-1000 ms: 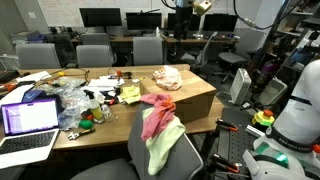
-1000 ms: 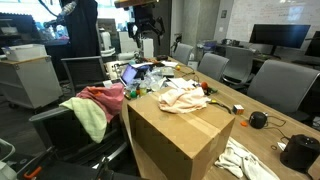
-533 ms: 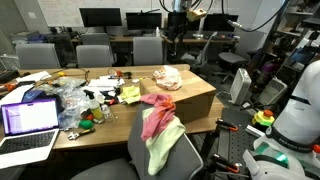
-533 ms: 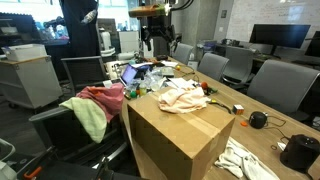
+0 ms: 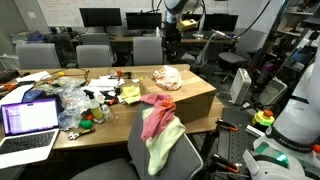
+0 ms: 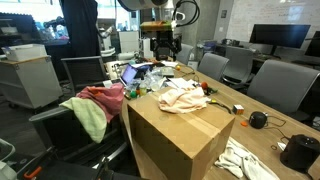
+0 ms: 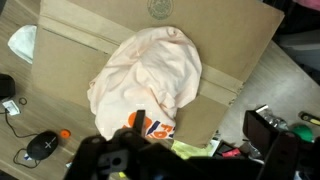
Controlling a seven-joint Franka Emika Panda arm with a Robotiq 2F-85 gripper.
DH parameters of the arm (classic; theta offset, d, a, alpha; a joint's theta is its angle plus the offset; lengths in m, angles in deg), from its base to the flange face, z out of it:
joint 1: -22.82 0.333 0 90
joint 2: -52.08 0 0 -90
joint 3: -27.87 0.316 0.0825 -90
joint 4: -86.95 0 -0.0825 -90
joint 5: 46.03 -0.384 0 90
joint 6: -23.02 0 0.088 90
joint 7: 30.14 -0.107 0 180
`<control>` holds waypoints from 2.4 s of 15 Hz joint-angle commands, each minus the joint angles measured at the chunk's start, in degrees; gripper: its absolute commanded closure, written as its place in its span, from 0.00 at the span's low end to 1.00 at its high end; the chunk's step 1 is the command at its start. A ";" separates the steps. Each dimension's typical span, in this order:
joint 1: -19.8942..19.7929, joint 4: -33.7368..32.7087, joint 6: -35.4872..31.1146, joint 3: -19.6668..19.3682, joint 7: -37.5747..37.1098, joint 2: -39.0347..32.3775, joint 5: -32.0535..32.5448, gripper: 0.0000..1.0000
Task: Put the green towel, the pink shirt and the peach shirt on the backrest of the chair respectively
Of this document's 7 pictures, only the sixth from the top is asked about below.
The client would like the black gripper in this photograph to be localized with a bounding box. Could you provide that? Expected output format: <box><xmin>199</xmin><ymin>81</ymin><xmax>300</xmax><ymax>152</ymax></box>
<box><xmin>149</xmin><ymin>30</ymin><xmax>183</xmax><ymax>62</ymax></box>

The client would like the pink shirt orange print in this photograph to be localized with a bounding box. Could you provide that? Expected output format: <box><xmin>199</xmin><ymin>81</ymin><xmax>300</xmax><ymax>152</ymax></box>
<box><xmin>75</xmin><ymin>83</ymin><xmax>125</xmax><ymax>124</ymax></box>

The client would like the light green towel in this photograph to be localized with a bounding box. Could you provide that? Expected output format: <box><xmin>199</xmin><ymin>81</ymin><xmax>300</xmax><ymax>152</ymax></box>
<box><xmin>59</xmin><ymin>97</ymin><xmax>108</xmax><ymax>144</ymax></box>

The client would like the grey conference chair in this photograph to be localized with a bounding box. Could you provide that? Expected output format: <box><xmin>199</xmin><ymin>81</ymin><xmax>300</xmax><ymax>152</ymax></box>
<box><xmin>246</xmin><ymin>59</ymin><xmax>320</xmax><ymax>123</ymax></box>
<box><xmin>221</xmin><ymin>45</ymin><xmax>256</xmax><ymax>91</ymax></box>
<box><xmin>176</xmin><ymin>43</ymin><xmax>195</xmax><ymax>66</ymax></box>
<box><xmin>197</xmin><ymin>52</ymin><xmax>230</xmax><ymax>83</ymax></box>

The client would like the peach shirt orange print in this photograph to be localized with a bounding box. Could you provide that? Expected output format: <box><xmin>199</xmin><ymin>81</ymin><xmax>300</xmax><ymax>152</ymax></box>
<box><xmin>157</xmin><ymin>86</ymin><xmax>212</xmax><ymax>114</ymax></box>

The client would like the black mesh office chair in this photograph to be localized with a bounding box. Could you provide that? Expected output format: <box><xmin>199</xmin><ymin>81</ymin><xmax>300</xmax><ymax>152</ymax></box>
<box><xmin>60</xmin><ymin>55</ymin><xmax>110</xmax><ymax>91</ymax></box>

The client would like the grey mesh-back office chair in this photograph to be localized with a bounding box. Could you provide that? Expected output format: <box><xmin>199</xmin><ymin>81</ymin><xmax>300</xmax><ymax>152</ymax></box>
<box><xmin>29</xmin><ymin>87</ymin><xmax>132</xmax><ymax>169</ymax></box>

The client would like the white box unit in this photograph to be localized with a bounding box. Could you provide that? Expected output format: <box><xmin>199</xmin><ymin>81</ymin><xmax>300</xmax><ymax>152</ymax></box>
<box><xmin>138</xmin><ymin>37</ymin><xmax>155</xmax><ymax>59</ymax></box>

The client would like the clear plastic bags pile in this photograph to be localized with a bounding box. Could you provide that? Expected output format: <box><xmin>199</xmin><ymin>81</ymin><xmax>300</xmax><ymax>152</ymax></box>
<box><xmin>139</xmin><ymin>66</ymin><xmax>168</xmax><ymax>91</ymax></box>

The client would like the white cabinet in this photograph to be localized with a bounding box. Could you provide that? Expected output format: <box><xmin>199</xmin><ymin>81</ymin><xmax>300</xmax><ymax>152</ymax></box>
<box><xmin>118</xmin><ymin>30</ymin><xmax>140</xmax><ymax>54</ymax></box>

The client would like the white paper sheets pile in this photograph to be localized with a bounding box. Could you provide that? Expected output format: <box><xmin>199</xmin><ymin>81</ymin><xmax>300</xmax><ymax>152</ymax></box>
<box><xmin>166</xmin><ymin>77</ymin><xmax>198</xmax><ymax>90</ymax></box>

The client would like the open silver laptop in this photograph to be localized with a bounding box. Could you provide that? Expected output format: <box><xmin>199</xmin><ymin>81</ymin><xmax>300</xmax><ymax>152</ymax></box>
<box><xmin>102</xmin><ymin>63</ymin><xmax>139</xmax><ymax>90</ymax></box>

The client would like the black curtain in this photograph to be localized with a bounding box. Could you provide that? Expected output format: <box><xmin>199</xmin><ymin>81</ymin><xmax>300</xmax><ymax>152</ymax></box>
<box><xmin>59</xmin><ymin>0</ymin><xmax>101</xmax><ymax>58</ymax></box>

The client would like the Rubik's cube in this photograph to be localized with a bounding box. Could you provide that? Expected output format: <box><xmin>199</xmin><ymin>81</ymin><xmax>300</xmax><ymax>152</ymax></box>
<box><xmin>232</xmin><ymin>104</ymin><xmax>245</xmax><ymax>116</ymax></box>

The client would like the large cardboard box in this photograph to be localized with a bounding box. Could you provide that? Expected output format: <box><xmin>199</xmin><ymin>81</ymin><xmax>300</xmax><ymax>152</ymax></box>
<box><xmin>127</xmin><ymin>87</ymin><xmax>236</xmax><ymax>180</ymax></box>

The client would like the black computer monitor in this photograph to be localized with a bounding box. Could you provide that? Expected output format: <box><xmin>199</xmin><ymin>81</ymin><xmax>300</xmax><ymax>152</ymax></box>
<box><xmin>304</xmin><ymin>30</ymin><xmax>320</xmax><ymax>58</ymax></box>
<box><xmin>249</xmin><ymin>23</ymin><xmax>312</xmax><ymax>56</ymax></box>

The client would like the small black round speaker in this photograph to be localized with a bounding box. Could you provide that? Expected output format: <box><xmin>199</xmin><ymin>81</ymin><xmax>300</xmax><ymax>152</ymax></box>
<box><xmin>248</xmin><ymin>111</ymin><xmax>269</xmax><ymax>130</ymax></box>

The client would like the crumpled white cloth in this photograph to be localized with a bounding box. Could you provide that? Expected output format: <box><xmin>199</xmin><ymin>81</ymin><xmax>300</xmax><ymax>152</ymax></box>
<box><xmin>214</xmin><ymin>136</ymin><xmax>281</xmax><ymax>180</ymax></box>

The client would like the grey utility cart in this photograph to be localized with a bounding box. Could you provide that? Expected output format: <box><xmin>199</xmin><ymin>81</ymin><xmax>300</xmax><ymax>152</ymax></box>
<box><xmin>0</xmin><ymin>56</ymin><xmax>64</xmax><ymax>111</ymax></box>

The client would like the white storage bin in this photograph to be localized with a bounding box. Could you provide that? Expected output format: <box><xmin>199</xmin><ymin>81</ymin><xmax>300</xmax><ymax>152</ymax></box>
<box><xmin>1</xmin><ymin>43</ymin><xmax>48</xmax><ymax>63</ymax></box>

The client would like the small white adapter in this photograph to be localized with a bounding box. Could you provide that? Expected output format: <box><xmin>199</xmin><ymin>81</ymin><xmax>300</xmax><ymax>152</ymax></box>
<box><xmin>277</xmin><ymin>141</ymin><xmax>288</xmax><ymax>152</ymax></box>

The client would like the large black cylinder speaker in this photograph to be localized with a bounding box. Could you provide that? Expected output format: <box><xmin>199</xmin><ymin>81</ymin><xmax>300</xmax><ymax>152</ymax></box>
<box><xmin>279</xmin><ymin>134</ymin><xmax>320</xmax><ymax>174</ymax></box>

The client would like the black robot wrist cable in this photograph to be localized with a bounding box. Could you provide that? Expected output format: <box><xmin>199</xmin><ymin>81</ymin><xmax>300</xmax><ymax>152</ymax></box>
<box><xmin>171</xmin><ymin>0</ymin><xmax>201</xmax><ymax>28</ymax></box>

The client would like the wall whiteboard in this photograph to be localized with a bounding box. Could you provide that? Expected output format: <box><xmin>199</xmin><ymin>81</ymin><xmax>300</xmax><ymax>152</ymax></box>
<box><xmin>226</xmin><ymin>0</ymin><xmax>320</xmax><ymax>44</ymax></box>

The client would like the thin black speaker cable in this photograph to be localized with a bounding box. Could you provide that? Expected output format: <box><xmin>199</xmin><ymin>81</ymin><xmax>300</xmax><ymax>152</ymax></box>
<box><xmin>265</xmin><ymin>114</ymin><xmax>291</xmax><ymax>141</ymax></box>

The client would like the orange-handled black clamp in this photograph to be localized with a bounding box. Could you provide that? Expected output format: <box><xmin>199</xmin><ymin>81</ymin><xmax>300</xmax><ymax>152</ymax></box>
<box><xmin>23</xmin><ymin>165</ymin><xmax>44</xmax><ymax>180</ymax></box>

